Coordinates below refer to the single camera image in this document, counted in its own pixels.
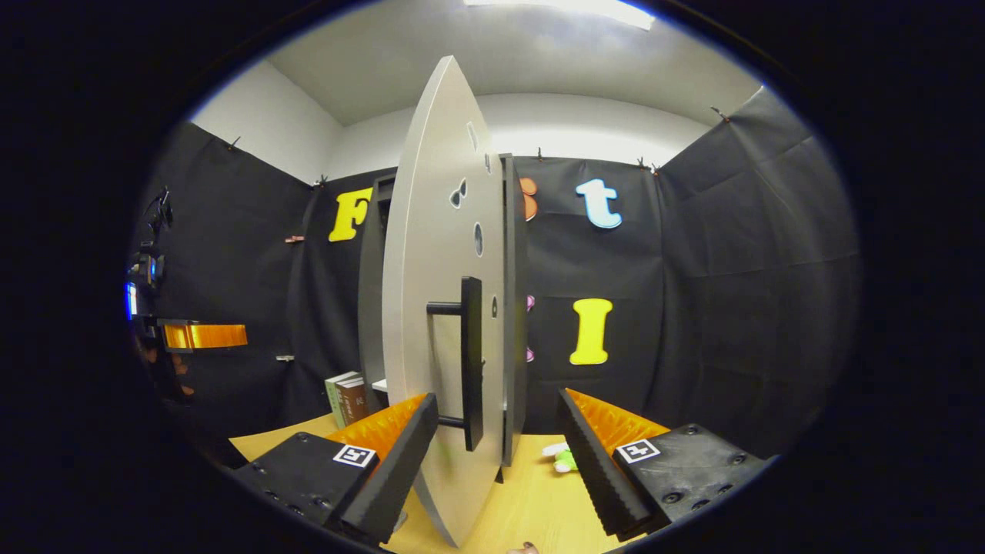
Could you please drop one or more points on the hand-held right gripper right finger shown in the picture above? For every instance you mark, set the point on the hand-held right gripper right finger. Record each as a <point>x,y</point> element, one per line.
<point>592,477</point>

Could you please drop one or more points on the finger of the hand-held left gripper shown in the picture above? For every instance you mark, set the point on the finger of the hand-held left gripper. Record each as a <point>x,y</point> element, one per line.
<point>208,336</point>

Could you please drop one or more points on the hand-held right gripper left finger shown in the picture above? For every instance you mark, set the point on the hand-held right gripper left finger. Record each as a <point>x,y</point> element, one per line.
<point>400,477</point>

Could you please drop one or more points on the beige cabinet door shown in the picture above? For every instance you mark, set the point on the beige cabinet door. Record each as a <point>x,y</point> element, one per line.
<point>431,231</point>

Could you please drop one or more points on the green plush toy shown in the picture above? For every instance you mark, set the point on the green plush toy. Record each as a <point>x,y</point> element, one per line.
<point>563,459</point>

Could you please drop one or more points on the brown book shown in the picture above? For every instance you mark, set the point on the brown book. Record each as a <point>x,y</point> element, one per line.
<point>355,402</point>

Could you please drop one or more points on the black backdrop cloth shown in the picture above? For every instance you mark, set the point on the black backdrop cloth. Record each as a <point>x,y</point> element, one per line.
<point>692,269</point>

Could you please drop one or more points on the ceiling light panel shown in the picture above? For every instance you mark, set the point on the ceiling light panel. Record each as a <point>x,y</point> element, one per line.
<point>569,9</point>

